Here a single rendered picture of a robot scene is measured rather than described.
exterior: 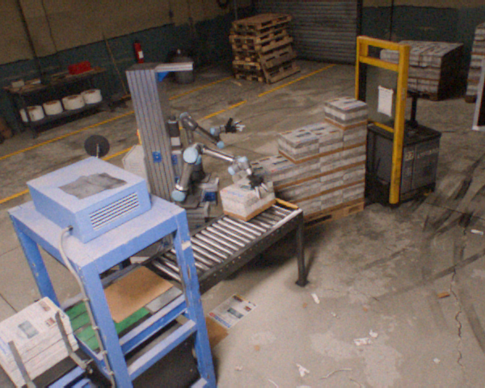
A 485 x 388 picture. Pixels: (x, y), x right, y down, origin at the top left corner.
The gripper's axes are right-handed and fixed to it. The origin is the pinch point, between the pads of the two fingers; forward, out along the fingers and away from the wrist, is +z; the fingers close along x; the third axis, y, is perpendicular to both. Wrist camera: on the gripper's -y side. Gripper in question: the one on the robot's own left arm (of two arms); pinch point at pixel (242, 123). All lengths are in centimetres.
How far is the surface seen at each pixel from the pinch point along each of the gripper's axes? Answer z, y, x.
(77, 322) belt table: -174, 21, 187
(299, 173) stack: 46, 48, 42
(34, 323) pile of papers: -191, -8, 206
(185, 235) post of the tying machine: -96, -39, 199
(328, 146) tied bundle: 81, 27, 36
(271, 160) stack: 23, 40, 19
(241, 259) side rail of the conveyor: -53, 29, 161
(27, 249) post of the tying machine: -193, -23, 156
